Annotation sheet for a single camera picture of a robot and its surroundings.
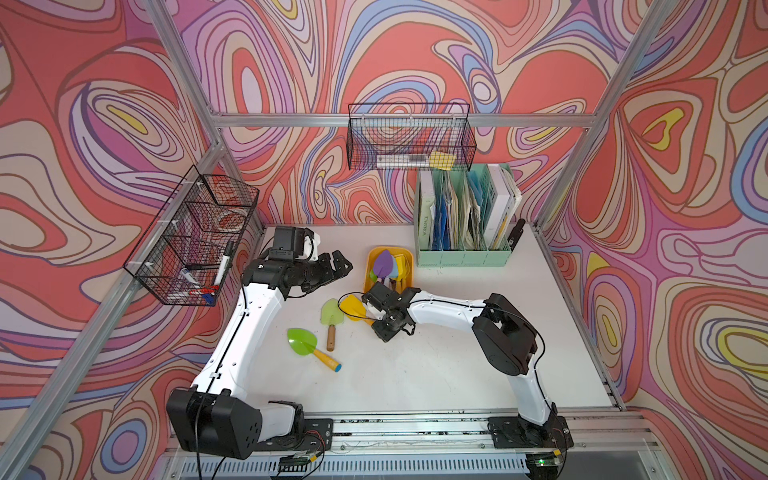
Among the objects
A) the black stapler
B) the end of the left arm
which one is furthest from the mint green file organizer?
the end of the left arm

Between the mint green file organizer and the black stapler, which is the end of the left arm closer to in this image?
the mint green file organizer

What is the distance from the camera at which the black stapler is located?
113cm

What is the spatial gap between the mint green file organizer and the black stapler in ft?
0.06

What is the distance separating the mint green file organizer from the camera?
0.95 metres
